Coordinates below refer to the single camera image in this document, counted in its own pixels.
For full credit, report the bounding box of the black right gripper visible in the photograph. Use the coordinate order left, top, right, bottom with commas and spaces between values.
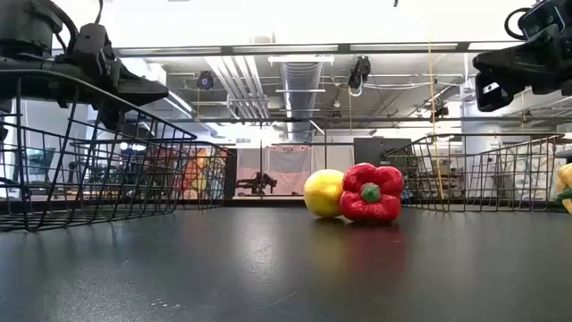
472, 24, 572, 113

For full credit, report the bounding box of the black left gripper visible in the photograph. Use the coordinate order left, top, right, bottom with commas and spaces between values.
53, 60, 170, 131

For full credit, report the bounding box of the yellow bell pepper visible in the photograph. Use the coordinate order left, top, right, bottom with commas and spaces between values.
555, 162, 572, 215

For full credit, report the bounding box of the red bell pepper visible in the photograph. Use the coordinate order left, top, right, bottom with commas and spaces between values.
339, 162, 406, 224

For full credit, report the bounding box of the yellow lemon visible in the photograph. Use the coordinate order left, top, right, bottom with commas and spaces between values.
303, 168, 346, 219

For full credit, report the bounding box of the black round ceiling device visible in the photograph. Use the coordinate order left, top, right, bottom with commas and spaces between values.
196, 70, 215, 91

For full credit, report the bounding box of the long ceiling light fixture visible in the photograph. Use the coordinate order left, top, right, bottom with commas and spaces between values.
52, 40, 526, 58

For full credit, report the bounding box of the white cloth screen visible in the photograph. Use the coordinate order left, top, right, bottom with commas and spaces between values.
263, 145, 314, 196

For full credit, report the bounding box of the black table mat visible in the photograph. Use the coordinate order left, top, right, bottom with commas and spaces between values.
0, 199, 572, 322

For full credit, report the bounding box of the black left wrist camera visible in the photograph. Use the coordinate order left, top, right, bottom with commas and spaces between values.
70, 21, 114, 69

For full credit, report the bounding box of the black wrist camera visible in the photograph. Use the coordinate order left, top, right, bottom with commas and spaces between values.
517, 0, 568, 40
70, 21, 114, 69

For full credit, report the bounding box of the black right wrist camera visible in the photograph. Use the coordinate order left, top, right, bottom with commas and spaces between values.
517, 0, 568, 40

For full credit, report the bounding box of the black wire basket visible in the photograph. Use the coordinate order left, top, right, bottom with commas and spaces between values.
0, 69, 198, 233
71, 140, 234, 211

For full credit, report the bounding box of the black hanging cable reel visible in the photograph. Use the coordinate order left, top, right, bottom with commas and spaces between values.
347, 55, 373, 97

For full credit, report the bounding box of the bronze wire basket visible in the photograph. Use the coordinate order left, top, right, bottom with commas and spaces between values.
383, 132, 565, 213

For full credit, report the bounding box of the silver ventilation duct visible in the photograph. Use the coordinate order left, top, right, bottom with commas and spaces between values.
279, 61, 324, 143

